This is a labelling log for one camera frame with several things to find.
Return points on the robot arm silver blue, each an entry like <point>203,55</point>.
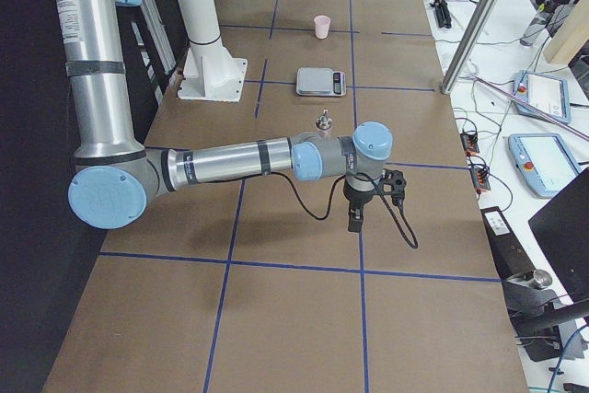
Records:
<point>117,177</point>

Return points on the white pedestal column with base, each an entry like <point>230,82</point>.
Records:
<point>210,72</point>

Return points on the teach pendant far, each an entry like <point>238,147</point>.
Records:
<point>544,92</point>

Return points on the orange terminal block lower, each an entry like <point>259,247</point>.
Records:
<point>480,178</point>

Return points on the orange terminal block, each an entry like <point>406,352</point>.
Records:
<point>470,145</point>
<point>480,178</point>

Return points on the black folded tripod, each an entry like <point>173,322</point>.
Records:
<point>442,14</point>

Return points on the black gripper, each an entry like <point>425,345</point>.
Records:
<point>355,198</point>

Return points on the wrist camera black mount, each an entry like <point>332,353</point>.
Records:
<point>393,183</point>

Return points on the aluminium frame post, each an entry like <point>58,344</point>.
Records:
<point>467,44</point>

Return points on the orange terminal block upper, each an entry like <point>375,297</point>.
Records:
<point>470,145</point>

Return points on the black monitor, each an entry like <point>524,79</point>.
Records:
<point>561,231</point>

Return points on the pink plastic cup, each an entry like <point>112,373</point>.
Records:
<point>322,26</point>

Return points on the teach pendant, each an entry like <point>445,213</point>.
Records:
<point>544,92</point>
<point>544,161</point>

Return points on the digital kitchen scale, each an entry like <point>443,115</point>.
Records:
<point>320,82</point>

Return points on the teach pendant near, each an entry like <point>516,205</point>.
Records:
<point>544,161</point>

